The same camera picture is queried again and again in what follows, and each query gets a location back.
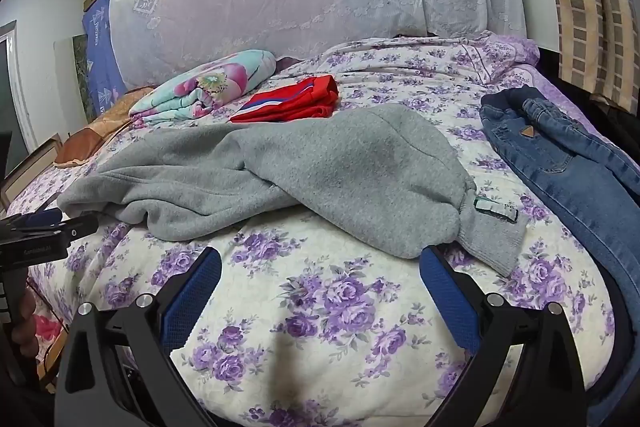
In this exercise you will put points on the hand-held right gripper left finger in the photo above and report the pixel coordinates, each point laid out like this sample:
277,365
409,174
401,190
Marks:
192,292

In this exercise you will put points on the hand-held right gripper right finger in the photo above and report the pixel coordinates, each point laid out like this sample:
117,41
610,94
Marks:
447,294

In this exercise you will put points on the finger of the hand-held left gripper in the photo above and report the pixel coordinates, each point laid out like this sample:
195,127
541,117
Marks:
42,218
45,239

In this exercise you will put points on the grey sweatshirt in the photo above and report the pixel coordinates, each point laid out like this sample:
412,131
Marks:
340,167

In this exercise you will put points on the red striped folded pants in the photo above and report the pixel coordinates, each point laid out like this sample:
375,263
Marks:
295,104

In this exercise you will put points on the person's left hand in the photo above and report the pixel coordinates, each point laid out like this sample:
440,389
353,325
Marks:
24,324

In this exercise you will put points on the brown pillow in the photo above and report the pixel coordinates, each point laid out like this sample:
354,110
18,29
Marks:
90,137

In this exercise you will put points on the purple floral bed sheet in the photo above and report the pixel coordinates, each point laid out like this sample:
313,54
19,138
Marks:
320,297

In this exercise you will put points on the green picture panel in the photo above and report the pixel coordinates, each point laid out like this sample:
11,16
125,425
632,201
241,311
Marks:
82,74

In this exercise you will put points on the blue denim jeans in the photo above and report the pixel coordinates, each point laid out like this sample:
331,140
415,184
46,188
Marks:
565,162

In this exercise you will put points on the folded floral turquoise blanket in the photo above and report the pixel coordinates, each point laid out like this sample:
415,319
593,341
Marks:
210,87

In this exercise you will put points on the wooden picture frame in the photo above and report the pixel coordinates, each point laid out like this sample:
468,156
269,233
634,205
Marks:
35,162

